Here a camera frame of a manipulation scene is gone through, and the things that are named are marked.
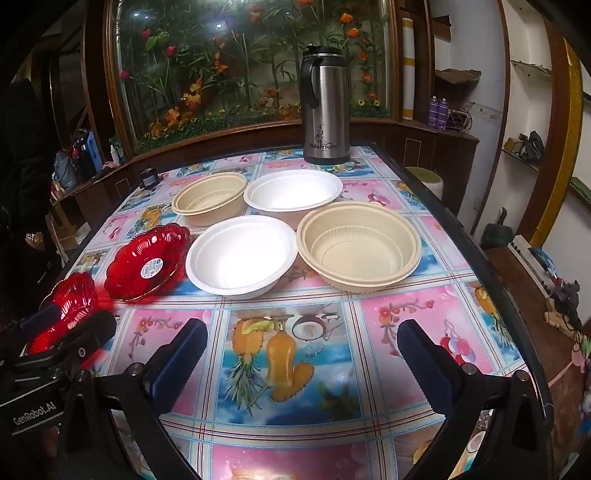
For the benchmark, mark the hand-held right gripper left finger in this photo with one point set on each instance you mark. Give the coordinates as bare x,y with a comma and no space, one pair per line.
180,364

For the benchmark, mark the pink cloth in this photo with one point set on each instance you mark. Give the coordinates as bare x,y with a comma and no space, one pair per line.
111,165

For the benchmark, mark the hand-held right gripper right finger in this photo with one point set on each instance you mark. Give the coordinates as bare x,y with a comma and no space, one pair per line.
425,369

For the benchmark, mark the grey blue bag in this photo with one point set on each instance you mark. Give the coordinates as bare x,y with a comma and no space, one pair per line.
64,173

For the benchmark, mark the small white bottle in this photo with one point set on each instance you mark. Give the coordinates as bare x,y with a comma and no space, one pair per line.
115,152

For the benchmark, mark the curved wooden counter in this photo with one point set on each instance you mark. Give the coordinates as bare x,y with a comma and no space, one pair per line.
415,143

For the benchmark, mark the dark flask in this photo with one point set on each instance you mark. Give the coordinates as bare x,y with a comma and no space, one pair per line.
83,161

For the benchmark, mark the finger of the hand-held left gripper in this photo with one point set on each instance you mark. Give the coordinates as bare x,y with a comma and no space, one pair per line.
87,337
32,362

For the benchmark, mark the small black clock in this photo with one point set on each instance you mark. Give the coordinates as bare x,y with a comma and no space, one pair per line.
148,179

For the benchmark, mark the purple spray can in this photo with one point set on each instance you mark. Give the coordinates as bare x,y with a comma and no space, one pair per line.
433,113
443,114

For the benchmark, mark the fruit print tablecloth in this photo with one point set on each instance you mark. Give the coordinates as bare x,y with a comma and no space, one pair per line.
323,295

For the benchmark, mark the stainless steel thermos flask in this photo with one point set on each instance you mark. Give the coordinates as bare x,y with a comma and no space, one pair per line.
323,106

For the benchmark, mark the small red glass plate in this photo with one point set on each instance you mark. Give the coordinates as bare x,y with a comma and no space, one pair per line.
74,295

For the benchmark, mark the white power strip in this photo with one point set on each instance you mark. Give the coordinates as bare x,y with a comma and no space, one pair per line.
528,265

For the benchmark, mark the blue plastic container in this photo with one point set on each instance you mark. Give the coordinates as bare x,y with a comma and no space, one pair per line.
93,152

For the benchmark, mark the beige plastic bowl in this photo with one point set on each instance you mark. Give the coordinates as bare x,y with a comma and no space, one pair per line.
360,240
207,196

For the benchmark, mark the yellow white rolled poster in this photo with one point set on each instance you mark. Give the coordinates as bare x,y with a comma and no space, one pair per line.
407,69

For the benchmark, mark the large red glass plate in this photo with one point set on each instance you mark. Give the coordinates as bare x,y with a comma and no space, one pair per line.
138,258

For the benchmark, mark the white plastic stool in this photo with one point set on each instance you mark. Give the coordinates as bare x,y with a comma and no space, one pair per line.
425,182

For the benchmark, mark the glass flower display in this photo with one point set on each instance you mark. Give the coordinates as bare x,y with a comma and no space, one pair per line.
231,69

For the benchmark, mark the dark green object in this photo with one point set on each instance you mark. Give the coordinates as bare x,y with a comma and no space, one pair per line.
496,230

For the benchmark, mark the white foam bowl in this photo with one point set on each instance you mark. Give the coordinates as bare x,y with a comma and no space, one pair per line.
240,254
291,191

